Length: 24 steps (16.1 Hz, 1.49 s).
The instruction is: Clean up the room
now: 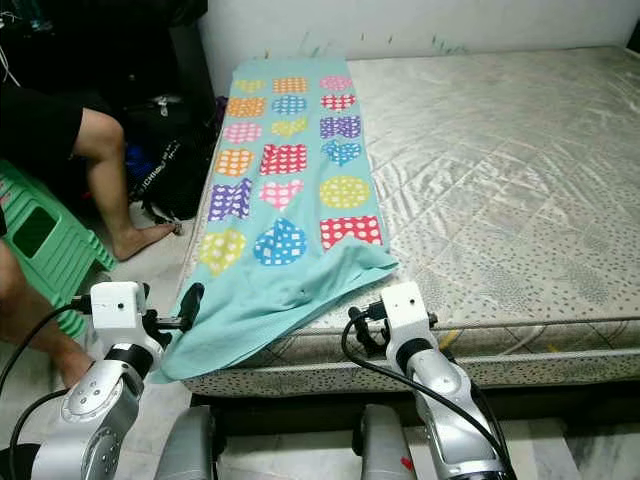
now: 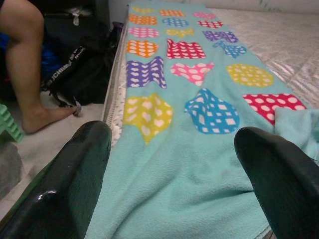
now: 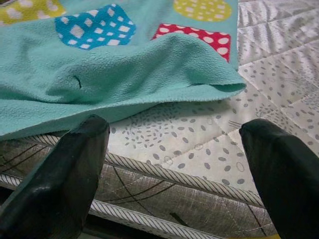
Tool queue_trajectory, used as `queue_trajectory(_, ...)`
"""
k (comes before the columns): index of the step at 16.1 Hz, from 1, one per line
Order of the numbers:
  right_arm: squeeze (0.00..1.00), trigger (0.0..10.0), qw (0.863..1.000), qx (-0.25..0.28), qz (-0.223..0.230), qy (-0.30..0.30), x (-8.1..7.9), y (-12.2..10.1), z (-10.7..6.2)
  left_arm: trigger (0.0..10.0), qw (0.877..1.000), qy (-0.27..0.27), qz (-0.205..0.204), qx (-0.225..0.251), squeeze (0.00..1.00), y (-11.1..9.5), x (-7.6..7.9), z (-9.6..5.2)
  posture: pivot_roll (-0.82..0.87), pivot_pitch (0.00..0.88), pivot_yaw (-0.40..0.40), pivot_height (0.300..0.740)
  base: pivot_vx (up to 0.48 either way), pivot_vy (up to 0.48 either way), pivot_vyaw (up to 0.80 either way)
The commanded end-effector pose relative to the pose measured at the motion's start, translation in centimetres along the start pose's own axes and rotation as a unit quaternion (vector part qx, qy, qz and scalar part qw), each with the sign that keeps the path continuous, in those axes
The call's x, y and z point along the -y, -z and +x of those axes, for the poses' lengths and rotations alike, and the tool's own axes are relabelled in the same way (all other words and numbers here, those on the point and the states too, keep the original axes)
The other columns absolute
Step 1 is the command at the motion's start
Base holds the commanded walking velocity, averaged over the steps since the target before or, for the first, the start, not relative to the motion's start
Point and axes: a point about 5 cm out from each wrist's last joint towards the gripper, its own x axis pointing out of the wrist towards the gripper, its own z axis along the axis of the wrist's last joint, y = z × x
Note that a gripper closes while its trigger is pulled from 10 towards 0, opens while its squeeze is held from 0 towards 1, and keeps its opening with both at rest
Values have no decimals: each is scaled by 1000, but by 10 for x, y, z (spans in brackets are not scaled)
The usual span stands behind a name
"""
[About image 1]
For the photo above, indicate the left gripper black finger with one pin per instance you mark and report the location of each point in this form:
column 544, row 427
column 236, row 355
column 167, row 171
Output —
column 191, row 307

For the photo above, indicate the teal blanket with coloured shapes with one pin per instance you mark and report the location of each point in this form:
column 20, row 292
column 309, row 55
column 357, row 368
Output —
column 270, row 290

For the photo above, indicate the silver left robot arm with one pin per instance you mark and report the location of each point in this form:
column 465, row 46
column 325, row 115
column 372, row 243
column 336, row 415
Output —
column 95, row 420

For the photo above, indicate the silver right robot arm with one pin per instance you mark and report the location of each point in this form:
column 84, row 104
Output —
column 455, row 410

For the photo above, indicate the grey robot right leg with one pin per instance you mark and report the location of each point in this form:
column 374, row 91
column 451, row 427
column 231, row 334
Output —
column 385, row 445

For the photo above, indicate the grey robot leg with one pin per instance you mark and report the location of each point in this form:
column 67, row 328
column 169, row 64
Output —
column 188, row 445
column 385, row 445

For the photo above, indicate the grey robot left leg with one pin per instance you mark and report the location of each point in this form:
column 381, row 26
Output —
column 188, row 445

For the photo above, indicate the green plastic stool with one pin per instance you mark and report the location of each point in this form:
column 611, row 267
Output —
column 50, row 240

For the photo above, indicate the black backpack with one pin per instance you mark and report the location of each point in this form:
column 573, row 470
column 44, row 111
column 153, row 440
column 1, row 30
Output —
column 170, row 160

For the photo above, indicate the blue fabric bag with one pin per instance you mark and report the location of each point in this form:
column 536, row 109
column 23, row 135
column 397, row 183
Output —
column 138, row 163

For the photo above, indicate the grey quilted mattress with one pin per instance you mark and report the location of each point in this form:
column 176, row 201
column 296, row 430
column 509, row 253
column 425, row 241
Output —
column 490, row 170

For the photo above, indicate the dark bed base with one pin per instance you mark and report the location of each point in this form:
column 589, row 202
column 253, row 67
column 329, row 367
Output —
column 560, row 405

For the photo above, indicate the person in black shorts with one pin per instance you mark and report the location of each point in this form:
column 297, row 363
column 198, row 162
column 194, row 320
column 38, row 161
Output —
column 50, row 130

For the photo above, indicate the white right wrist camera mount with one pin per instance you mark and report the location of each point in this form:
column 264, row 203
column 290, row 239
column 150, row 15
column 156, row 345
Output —
column 405, row 312

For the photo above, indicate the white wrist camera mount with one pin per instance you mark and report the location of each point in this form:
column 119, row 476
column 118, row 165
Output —
column 405, row 312
column 117, row 312

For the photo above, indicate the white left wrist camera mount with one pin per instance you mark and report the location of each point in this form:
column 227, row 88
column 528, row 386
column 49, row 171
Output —
column 117, row 312

